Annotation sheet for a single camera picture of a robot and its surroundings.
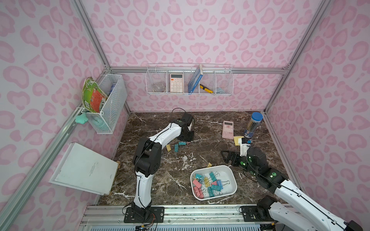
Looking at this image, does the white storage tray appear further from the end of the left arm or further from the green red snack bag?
the green red snack bag

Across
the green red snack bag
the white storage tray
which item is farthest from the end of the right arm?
the green red snack bag

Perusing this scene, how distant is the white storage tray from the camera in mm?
803

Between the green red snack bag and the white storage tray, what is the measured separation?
0.61 m

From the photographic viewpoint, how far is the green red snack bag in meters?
0.68
